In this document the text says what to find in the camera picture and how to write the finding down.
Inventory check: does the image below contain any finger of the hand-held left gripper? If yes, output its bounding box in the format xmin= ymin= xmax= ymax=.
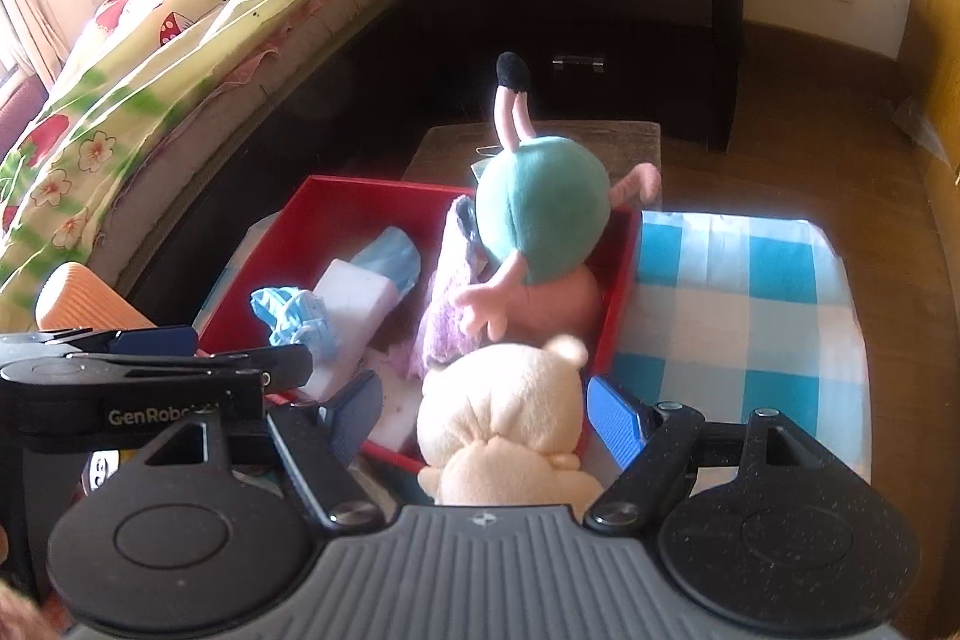
xmin=71 ymin=344 xmax=314 ymax=390
xmin=37 ymin=325 xmax=200 ymax=356

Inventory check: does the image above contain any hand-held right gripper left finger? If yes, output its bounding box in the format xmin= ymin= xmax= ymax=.
xmin=142 ymin=370 xmax=385 ymax=528

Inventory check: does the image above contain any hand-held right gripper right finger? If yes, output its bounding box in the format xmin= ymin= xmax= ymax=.
xmin=583 ymin=376 xmax=848 ymax=532

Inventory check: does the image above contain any stained white sponge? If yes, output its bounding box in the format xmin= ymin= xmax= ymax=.
xmin=366 ymin=355 xmax=428 ymax=459

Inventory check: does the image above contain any blue face mask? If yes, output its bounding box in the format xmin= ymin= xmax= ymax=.
xmin=250 ymin=286 xmax=331 ymax=360
xmin=352 ymin=226 xmax=422 ymax=300

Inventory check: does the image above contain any cream teddy bear plush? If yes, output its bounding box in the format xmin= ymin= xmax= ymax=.
xmin=416 ymin=334 xmax=605 ymax=507

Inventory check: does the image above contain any purple fluffy cloth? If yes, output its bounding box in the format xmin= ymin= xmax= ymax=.
xmin=386 ymin=196 xmax=496 ymax=382

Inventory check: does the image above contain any red cardboard box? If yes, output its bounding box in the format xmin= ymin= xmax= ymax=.
xmin=196 ymin=175 xmax=644 ymax=472

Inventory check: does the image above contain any pink pig plush toy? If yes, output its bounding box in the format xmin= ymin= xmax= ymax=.
xmin=450 ymin=51 xmax=665 ymax=360

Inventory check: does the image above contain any orange ribbed cup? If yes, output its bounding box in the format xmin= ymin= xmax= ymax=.
xmin=34 ymin=261 xmax=151 ymax=333

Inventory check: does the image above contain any brown low stool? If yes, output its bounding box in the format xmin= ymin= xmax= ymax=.
xmin=401 ymin=121 xmax=662 ymax=214

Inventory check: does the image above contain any floral blanket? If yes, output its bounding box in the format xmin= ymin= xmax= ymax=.
xmin=0 ymin=0 xmax=451 ymax=304

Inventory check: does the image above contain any dark wooden bed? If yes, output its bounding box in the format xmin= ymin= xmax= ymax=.
xmin=97 ymin=0 xmax=421 ymax=326

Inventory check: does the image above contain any dark wooden nightstand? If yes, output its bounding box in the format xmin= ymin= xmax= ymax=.
xmin=390 ymin=0 xmax=747 ymax=154

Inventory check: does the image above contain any wooden wardrobe door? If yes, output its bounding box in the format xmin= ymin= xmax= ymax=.
xmin=919 ymin=0 xmax=960 ymax=161

